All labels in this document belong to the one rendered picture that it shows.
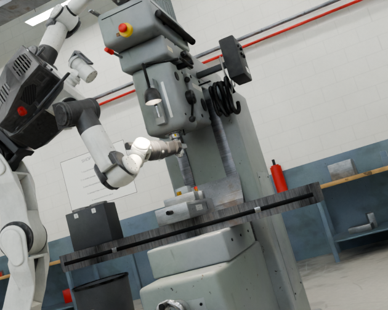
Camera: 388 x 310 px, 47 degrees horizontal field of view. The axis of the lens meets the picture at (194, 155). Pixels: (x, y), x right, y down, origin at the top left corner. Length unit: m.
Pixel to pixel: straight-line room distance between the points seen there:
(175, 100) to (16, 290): 1.01
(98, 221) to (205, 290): 0.78
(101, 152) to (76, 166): 5.74
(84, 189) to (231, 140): 5.12
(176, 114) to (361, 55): 4.56
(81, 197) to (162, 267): 5.54
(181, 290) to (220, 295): 0.14
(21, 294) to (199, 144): 1.16
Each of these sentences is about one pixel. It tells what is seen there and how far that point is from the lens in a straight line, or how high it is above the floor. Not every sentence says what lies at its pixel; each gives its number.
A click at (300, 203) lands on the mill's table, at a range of 1.85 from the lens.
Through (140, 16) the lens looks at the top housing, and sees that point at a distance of 2.04.
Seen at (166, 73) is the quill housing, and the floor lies 1.56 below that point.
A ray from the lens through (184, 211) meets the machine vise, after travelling 1.87.
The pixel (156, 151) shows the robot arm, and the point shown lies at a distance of 1.94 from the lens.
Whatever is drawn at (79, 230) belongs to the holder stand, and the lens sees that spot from 2.29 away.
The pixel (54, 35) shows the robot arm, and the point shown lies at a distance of 2.19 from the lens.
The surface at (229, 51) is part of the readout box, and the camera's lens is 2.30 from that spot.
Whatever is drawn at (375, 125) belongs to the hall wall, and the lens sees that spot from 6.19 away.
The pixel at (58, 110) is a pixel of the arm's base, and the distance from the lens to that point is 1.73.
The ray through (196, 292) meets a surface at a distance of 1.67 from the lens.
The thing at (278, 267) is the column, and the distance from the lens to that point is 2.39.
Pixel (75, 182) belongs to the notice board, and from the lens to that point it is 7.41.
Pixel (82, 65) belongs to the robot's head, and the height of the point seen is 1.62.
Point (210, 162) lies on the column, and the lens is 2.43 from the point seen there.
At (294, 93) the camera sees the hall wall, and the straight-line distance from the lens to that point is 6.29.
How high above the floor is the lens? 0.90
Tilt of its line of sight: 8 degrees up
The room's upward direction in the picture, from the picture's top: 16 degrees counter-clockwise
